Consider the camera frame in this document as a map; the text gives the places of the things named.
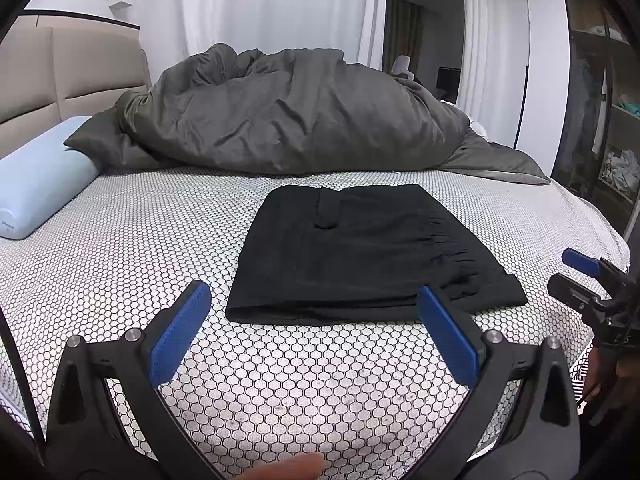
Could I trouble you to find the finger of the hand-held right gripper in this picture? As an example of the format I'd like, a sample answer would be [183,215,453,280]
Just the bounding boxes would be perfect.
[547,274,603,313]
[561,248,617,279]

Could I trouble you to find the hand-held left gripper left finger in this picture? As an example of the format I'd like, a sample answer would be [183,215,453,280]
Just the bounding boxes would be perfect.
[45,280,227,480]

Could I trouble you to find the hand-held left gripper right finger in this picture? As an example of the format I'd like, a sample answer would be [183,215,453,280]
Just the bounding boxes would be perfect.
[400,286,582,480]

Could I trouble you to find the black pants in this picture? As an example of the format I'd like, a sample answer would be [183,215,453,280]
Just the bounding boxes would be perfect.
[225,184,529,327]

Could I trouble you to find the person's right hand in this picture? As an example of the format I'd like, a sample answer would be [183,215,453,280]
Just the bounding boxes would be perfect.
[586,347,640,411]

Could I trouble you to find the person's left hand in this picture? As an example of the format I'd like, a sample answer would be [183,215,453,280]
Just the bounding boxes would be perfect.
[235,452,325,480]

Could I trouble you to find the white honeycomb bed sheet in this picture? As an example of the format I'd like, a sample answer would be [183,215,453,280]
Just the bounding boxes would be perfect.
[0,162,632,463]

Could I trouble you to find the dark glass wardrobe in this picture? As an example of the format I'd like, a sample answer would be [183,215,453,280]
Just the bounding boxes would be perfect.
[550,0,640,233]

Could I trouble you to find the light blue pillow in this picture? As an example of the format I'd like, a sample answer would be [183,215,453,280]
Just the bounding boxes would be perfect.
[0,116,103,241]

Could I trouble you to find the black monitor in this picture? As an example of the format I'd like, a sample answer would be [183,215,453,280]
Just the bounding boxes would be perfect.
[436,66,462,95]

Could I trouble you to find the white curtain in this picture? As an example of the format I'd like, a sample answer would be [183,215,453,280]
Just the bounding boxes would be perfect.
[460,0,531,128]
[140,0,388,78]

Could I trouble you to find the grey duvet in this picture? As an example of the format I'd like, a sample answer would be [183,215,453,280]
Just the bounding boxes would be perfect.
[64,42,551,186]

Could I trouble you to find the white office chair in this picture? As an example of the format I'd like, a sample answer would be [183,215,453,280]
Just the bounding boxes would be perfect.
[391,56,417,82]

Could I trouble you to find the beige padded headboard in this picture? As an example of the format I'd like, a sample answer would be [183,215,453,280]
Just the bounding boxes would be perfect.
[0,10,152,133]

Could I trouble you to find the brown curtain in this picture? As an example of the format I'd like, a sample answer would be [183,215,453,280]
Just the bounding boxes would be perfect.
[387,0,424,76]

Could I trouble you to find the black cable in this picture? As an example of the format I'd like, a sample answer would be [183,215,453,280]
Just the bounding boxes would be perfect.
[0,310,47,453]

